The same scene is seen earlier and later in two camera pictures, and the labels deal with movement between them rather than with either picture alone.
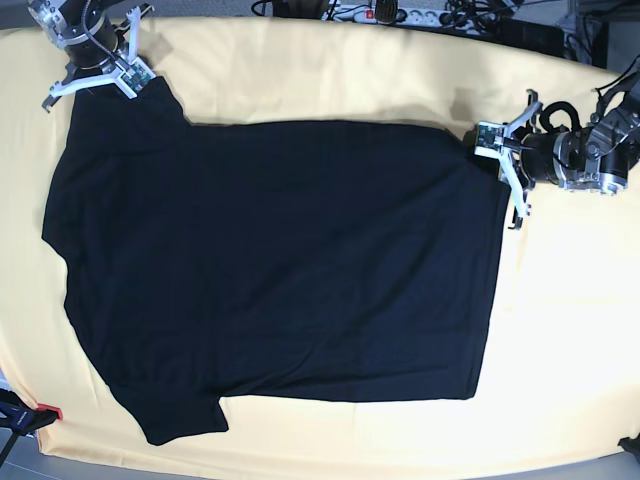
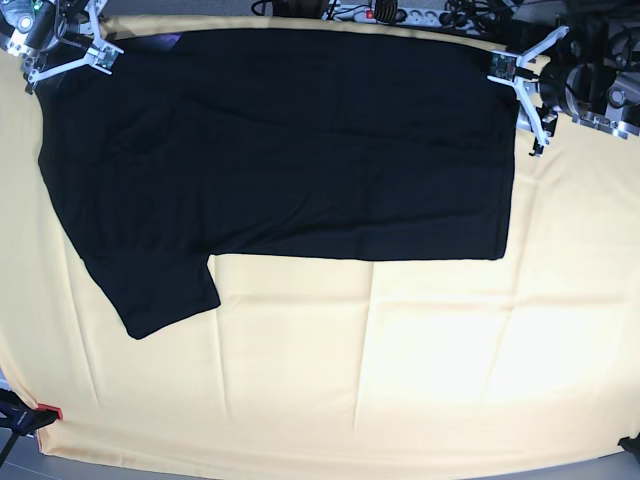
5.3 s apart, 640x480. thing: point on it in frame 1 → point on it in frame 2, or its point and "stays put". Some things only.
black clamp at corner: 631,445 stays put
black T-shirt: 270,260 stays put
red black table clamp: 17,419 stays put
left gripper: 91,45 → 50,23
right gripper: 543,156 → 552,89
